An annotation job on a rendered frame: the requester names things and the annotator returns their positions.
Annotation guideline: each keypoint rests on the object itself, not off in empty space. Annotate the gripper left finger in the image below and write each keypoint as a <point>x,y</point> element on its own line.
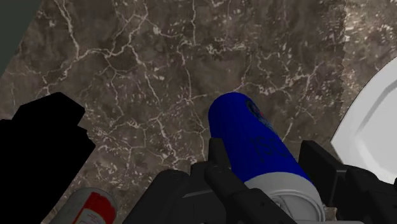
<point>186,201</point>

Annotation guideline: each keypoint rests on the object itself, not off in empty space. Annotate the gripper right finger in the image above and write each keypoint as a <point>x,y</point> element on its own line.
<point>356,192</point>

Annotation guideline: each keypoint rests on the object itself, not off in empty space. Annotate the white plate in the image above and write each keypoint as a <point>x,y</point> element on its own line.
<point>372,130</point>

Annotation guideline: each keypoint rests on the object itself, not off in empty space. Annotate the blue drink can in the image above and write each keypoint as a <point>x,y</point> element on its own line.
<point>248,139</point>

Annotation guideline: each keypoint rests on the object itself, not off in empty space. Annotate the red and white can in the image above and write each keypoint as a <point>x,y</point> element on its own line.
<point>93,208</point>

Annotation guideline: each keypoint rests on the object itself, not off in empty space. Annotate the black angular block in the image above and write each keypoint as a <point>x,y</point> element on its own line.
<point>37,155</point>

